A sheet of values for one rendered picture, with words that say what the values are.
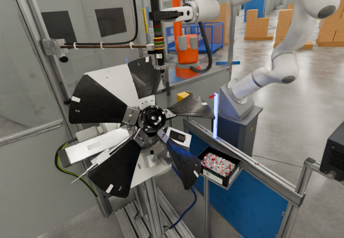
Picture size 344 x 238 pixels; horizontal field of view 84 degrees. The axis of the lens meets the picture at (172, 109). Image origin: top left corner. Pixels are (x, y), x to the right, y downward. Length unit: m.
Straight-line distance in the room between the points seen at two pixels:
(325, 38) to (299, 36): 7.72
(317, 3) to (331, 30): 7.85
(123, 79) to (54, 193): 1.15
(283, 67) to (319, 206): 1.46
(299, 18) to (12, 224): 2.27
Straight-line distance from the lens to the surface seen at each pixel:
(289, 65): 1.20
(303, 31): 1.09
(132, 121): 0.92
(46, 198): 1.95
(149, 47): 0.85
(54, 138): 1.64
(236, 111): 1.36
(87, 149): 0.97
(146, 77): 1.00
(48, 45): 1.23
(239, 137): 1.45
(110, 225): 2.04
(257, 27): 9.97
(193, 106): 1.03
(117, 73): 1.22
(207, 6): 0.94
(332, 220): 2.25
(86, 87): 0.89
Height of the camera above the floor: 1.66
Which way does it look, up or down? 28 degrees down
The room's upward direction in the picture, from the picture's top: 5 degrees counter-clockwise
